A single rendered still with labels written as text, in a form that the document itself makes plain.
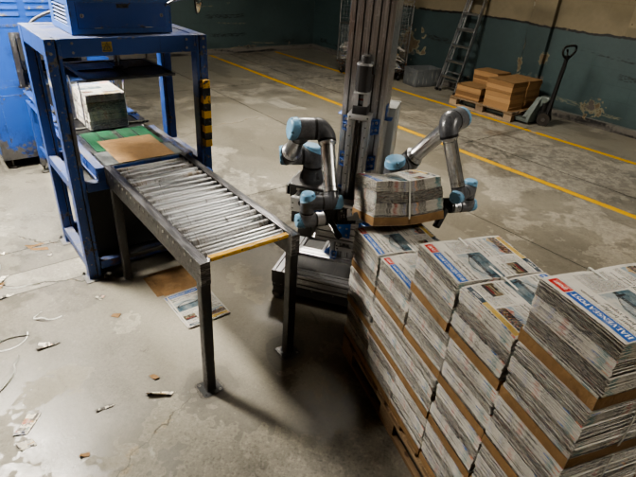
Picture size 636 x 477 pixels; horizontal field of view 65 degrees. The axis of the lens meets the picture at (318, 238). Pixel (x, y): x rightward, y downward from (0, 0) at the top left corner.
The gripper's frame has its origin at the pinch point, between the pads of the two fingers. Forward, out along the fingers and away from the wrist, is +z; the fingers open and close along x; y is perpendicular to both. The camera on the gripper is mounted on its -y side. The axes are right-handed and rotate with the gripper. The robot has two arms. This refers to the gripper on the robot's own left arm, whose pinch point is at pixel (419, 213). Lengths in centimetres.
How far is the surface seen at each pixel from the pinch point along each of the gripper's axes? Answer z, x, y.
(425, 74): -363, -630, 116
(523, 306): 24, 112, -8
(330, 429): 67, 36, -96
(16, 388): 215, -27, -77
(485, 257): 18, 84, 0
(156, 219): 138, -25, 5
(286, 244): 76, -1, -10
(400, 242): 24.8, 26.4, -7.4
